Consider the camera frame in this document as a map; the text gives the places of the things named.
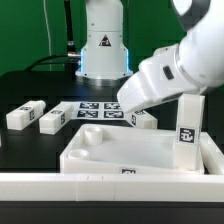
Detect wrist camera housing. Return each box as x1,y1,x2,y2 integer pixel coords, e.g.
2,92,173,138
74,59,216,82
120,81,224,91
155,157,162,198
139,44,199,104

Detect white thin cable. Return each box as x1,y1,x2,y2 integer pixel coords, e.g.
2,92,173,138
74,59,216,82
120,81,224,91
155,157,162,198
43,0,53,72

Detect white desk top tray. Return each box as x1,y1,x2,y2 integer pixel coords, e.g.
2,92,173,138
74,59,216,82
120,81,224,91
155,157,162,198
60,124,204,175

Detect white L-shaped fence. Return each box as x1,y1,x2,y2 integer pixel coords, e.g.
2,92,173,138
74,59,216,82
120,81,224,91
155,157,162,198
0,133,224,202

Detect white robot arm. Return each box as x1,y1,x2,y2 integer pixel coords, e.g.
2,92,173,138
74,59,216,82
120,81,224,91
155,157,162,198
76,0,224,112

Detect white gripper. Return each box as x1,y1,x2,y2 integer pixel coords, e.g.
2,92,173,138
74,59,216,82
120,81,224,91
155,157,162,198
116,71,183,114

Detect black thick cable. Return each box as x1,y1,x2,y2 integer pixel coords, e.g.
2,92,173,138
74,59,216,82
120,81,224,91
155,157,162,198
24,0,83,72

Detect marker tag sheet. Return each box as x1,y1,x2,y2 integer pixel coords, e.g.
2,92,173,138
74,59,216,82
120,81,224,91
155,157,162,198
62,101,127,120

